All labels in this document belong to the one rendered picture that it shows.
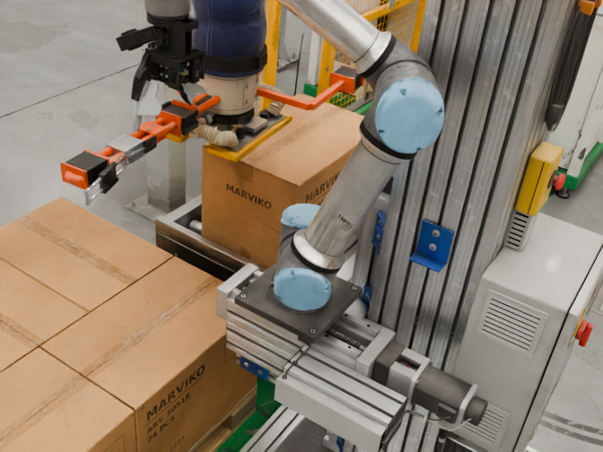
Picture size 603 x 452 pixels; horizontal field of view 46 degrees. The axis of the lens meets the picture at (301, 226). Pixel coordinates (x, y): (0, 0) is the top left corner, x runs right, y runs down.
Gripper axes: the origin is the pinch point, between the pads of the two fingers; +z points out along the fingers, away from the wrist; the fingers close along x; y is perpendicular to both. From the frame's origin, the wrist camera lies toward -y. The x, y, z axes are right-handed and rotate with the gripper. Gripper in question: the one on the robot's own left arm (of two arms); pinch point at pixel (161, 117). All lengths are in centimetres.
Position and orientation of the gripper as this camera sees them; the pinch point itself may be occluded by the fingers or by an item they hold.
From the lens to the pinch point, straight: 135.5
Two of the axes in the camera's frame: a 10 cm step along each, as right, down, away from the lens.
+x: 5.4, -4.3, 7.2
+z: -0.9, 8.2, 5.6
